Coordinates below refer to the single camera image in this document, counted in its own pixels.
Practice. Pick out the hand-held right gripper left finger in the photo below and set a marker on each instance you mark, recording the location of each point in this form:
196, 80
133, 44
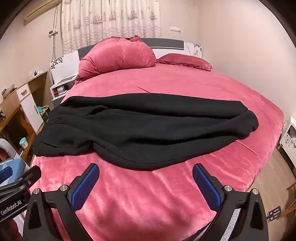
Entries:
85, 186

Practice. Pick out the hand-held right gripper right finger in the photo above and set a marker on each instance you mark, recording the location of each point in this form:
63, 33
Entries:
207, 187

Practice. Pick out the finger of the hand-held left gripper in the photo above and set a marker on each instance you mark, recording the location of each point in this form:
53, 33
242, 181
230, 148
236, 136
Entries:
32, 175
5, 172

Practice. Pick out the black wool coat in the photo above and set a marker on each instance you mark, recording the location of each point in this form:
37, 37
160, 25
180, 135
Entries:
138, 129

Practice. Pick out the blue white armchair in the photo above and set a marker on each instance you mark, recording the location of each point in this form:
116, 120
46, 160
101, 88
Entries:
16, 162

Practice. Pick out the teal tin can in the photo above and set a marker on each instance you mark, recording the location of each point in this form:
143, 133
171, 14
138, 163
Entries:
23, 143

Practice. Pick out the pink bed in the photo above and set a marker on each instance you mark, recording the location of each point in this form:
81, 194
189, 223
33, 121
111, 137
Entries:
161, 199

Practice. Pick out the small teal object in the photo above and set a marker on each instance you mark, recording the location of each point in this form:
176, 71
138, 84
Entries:
41, 110

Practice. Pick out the white grey nightstand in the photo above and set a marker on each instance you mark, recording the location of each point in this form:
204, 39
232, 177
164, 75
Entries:
59, 101

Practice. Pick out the wooden chair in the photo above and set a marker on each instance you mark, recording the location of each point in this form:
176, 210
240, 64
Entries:
292, 188

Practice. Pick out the wooden desk with white doors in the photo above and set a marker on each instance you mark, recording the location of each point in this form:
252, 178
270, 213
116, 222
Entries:
34, 84

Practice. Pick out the small white box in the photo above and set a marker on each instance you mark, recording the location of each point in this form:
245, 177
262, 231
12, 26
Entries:
62, 89

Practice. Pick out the white flower-print nightstand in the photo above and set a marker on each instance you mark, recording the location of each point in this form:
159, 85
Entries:
289, 139

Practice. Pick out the flat pink pillow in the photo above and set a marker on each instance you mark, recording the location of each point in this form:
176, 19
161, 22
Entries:
185, 60

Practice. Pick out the large pink pillow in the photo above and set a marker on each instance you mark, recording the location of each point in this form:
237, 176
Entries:
115, 55

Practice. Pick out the grey white headboard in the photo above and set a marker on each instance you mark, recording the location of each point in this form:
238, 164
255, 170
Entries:
166, 44

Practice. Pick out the white printed curtain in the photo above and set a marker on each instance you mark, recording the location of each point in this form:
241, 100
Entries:
104, 23

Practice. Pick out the white wall outlet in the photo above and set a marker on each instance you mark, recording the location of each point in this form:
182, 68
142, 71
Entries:
175, 29

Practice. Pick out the wall air conditioner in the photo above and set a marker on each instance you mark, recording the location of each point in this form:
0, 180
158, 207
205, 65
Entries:
41, 12

